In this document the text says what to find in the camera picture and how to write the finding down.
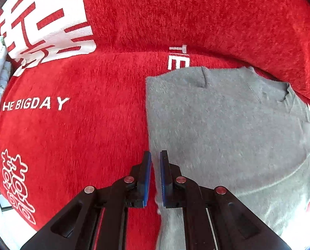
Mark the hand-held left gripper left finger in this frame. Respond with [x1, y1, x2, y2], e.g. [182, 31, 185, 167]
[21, 151, 152, 250]

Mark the red printed blanket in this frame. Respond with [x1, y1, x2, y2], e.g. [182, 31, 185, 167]
[0, 0, 310, 250]

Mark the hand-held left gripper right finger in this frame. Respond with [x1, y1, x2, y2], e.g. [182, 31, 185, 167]
[160, 150, 292, 250]

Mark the grey knit sweater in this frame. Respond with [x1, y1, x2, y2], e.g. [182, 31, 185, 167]
[145, 66, 310, 250]

